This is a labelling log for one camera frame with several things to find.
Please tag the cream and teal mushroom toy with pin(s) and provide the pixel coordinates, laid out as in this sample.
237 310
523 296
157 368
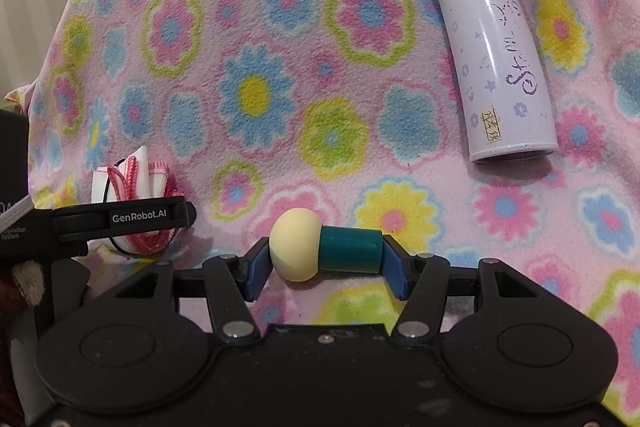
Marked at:
295 247

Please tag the purple and white bottle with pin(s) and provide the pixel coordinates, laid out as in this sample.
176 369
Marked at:
495 57

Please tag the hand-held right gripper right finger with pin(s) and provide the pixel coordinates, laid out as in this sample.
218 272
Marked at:
392 269

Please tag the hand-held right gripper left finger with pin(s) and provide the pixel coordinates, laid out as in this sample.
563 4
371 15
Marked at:
257 269

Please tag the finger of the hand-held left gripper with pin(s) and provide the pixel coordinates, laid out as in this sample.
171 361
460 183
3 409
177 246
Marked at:
140 217

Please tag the pink floral fleece blanket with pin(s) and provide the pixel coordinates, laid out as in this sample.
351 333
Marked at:
300 32

